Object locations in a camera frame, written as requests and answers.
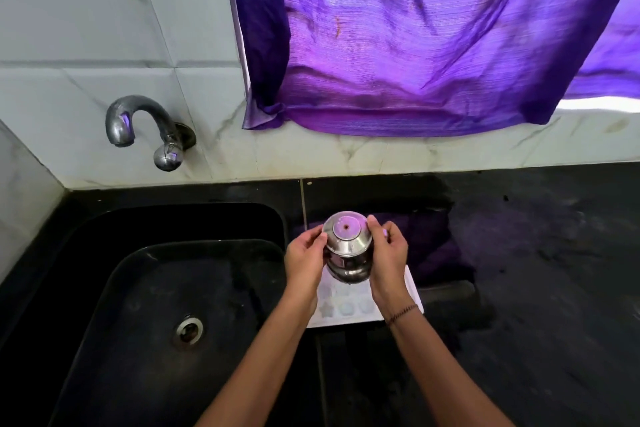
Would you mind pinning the person's right hand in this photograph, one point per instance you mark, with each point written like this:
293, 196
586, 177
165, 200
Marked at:
389, 265

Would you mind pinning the person's left hand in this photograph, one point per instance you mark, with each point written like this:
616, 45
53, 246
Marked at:
303, 260

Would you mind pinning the person's right thumb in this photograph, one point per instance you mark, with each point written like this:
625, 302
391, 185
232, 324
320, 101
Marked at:
375, 234

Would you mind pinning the person's left thumb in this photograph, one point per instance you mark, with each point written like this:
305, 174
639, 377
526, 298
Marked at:
320, 240

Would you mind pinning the steel pot with lid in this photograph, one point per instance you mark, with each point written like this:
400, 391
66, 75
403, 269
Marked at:
347, 246

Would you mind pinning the person's left forearm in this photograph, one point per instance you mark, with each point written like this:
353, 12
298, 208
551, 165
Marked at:
260, 366

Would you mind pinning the person's right forearm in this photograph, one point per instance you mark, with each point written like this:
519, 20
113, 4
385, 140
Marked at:
440, 371

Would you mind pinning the white ice cube tray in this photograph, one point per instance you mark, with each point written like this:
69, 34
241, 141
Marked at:
345, 305

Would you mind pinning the steel sink drain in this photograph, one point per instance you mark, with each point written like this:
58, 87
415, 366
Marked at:
188, 331

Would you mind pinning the black sink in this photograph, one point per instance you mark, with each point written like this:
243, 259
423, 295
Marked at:
150, 311

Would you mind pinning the purple curtain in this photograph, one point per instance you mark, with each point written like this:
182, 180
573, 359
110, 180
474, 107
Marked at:
430, 31

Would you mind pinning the steel wall tap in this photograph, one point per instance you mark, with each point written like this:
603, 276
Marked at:
150, 129

